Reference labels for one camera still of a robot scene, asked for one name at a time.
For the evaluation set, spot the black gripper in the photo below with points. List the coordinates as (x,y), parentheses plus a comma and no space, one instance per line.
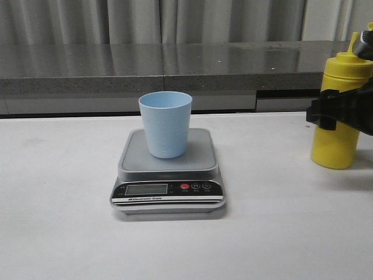
(347,93)

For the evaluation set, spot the yellow squeeze bottle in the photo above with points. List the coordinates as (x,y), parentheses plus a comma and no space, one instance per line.
(336,148)

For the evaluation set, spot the light blue plastic cup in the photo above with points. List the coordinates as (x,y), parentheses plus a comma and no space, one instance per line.
(165,117)

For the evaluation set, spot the silver digital kitchen scale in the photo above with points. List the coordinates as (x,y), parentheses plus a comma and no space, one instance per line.
(190,183)

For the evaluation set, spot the grey stone counter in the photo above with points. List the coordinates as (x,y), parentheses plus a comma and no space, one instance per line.
(108,79)

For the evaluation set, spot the grey curtain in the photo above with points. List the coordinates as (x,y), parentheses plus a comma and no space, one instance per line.
(179,22)

